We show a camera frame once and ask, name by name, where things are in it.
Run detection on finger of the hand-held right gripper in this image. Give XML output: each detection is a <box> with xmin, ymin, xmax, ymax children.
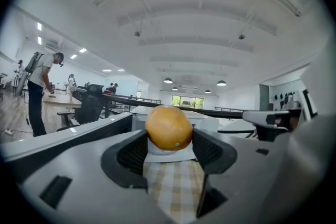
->
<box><xmin>241</xmin><ymin>109</ymin><xmax>302</xmax><ymax>142</ymax></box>

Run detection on grey backpack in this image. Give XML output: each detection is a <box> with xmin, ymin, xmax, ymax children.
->
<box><xmin>14</xmin><ymin>51</ymin><xmax>44</xmax><ymax>98</ymax></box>

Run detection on yellow fruit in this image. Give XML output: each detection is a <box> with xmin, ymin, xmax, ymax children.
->
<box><xmin>144</xmin><ymin>104</ymin><xmax>194</xmax><ymax>152</ymax></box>

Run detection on row of ceiling panel lights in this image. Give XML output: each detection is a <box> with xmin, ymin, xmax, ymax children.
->
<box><xmin>36</xmin><ymin>22</ymin><xmax>125</xmax><ymax>72</ymax></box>

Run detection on curved black railing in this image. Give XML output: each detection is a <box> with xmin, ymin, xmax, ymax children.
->
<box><xmin>72</xmin><ymin>86</ymin><xmax>255</xmax><ymax>120</ymax></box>

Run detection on glass entrance doors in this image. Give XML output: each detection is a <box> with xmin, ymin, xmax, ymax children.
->
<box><xmin>172</xmin><ymin>95</ymin><xmax>204</xmax><ymax>109</ymax></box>

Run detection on person's grey printed shirt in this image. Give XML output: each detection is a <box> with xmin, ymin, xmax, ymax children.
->
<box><xmin>288</xmin><ymin>60</ymin><xmax>335</xmax><ymax>208</ymax></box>

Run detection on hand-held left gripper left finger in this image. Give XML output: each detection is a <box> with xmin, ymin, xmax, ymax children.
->
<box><xmin>16</xmin><ymin>129</ymin><xmax>175</xmax><ymax>224</ymax></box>

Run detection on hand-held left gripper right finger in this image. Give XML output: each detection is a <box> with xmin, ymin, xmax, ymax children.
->
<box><xmin>192</xmin><ymin>129</ymin><xmax>312</xmax><ymax>224</ymax></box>

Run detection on black office chair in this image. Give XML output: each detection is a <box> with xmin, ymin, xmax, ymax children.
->
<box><xmin>57</xmin><ymin>83</ymin><xmax>106</xmax><ymax>131</ymax></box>

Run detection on beige checked tablecloth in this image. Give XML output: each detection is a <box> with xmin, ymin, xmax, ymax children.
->
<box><xmin>143</xmin><ymin>159</ymin><xmax>206</xmax><ymax>224</ymax></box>

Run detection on light wooden desk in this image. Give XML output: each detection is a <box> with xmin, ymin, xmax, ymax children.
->
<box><xmin>41</xmin><ymin>93</ymin><xmax>82</xmax><ymax>134</ymax></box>

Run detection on straight black railing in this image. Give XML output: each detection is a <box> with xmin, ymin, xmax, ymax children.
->
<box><xmin>128</xmin><ymin>95</ymin><xmax>162</xmax><ymax>104</ymax></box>
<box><xmin>214</xmin><ymin>106</ymin><xmax>245</xmax><ymax>113</ymax></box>

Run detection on white microwave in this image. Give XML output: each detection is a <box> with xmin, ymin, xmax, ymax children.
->
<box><xmin>0</xmin><ymin>105</ymin><xmax>220</xmax><ymax>184</ymax></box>

